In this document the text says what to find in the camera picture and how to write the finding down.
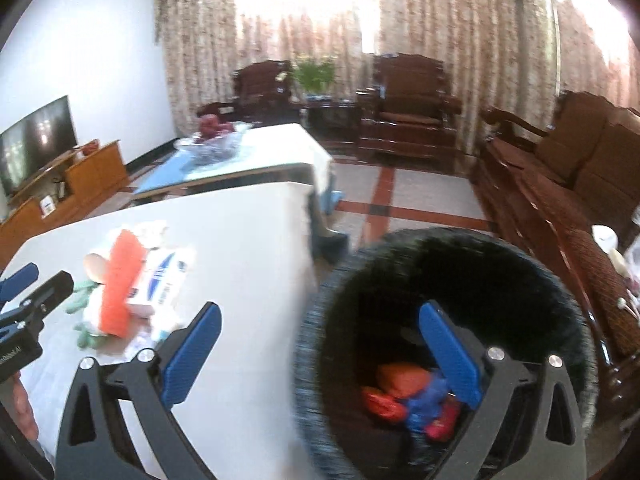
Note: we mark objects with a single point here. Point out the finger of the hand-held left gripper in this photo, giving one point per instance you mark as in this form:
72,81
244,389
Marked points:
50,290
20,280

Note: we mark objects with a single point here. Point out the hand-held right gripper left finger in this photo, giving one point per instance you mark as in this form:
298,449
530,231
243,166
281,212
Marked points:
192,355

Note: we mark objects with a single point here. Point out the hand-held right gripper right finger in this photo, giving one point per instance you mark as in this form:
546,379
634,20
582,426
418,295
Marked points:
450,355

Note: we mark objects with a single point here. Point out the green and white rubber glove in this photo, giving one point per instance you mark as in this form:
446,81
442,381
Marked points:
87,297

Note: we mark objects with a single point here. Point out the black round waste bin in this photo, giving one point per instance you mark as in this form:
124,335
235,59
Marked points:
320,360

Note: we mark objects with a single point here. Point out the person's left hand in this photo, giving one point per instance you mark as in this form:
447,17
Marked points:
25,407

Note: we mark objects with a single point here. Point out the blue crumpled wrapper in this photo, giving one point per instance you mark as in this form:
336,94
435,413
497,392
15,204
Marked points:
425,400

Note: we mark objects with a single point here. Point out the beige paper cup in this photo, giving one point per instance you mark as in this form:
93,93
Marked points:
97,266

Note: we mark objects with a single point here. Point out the orange crumpled wrapper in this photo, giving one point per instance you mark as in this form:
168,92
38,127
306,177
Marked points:
402,380

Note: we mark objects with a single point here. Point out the orange snack packet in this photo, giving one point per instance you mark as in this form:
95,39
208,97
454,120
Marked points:
120,285

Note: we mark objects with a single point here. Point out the small white box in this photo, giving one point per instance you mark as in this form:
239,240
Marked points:
48,206

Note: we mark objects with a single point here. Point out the red crumpled wrapper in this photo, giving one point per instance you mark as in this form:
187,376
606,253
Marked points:
382,405

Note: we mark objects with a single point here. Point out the white and blue tissue packet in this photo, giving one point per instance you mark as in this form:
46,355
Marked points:
162,275

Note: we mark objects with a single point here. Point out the wooden television cabinet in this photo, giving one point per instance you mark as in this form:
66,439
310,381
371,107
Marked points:
95,175

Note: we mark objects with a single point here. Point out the flat screen television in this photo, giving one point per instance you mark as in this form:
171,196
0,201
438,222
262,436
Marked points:
35,145

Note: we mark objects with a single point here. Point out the red ornament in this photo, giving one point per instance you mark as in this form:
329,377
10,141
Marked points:
90,149

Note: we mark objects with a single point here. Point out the white plastic bag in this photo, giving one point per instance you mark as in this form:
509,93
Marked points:
607,240

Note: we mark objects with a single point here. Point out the dark wooden sofa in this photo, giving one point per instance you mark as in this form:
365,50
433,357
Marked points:
560,185

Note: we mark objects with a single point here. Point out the glass fruit bowl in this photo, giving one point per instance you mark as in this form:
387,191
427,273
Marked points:
215,150

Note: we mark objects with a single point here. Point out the coffee table with blue cover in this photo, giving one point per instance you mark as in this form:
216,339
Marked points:
280,150

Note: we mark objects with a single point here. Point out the red apples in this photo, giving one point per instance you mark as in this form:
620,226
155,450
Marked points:
212,125

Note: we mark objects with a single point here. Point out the dark wooden armchair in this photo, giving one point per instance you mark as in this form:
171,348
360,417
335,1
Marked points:
410,105
260,90

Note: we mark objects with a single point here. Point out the dark wooden side table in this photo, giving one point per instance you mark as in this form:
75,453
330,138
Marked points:
330,117

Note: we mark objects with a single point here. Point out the beige patterned curtains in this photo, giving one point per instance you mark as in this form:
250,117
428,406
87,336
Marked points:
200,60

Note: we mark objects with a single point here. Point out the green potted plant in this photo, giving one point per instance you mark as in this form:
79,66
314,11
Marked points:
312,75

